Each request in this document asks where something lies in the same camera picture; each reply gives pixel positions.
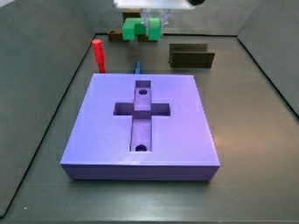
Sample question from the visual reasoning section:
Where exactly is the green U-shaped block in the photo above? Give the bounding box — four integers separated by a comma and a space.
123, 17, 163, 41

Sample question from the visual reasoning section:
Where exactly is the brown T-shaped block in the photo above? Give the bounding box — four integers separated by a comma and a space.
107, 10, 148, 42

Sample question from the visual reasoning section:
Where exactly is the red cylindrical peg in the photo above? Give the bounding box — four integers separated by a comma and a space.
92, 39, 107, 74

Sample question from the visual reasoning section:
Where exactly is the purple board with cross slot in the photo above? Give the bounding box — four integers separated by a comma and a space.
60, 73, 220, 181

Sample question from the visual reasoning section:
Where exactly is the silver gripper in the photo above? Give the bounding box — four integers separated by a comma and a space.
113, 0, 205, 27

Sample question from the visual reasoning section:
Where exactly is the blue cylindrical peg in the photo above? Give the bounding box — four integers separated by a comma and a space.
135, 61, 141, 74

